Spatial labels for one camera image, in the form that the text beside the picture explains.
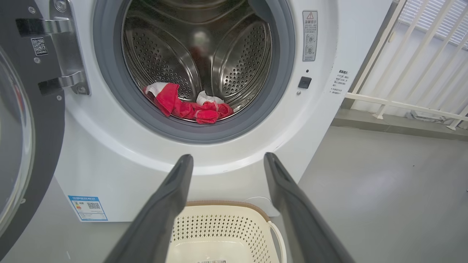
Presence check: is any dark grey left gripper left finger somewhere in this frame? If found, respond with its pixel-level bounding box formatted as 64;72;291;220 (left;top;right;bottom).
104;154;193;263

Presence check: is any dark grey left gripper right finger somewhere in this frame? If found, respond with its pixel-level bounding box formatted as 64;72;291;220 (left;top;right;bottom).
264;152;354;263

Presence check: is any red and white garment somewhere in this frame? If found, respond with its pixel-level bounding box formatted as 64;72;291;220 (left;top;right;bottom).
142;82;234;125

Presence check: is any round dark glass washer door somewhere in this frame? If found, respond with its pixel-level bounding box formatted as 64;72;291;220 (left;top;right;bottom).
0;0;90;251

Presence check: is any cream perforated laundry basket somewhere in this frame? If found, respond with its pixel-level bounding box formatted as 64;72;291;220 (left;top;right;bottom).
166;201;288;263

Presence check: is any white front-load washing machine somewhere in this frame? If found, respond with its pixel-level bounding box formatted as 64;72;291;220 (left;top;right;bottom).
35;0;394;222

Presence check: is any blue energy label sticker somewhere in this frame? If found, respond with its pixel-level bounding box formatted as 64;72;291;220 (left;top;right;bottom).
68;195;109;222

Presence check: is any white metal railing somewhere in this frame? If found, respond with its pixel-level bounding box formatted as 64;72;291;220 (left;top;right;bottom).
345;0;468;131

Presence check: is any grey warning sticker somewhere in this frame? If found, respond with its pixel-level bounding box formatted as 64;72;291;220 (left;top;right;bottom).
302;10;318;62

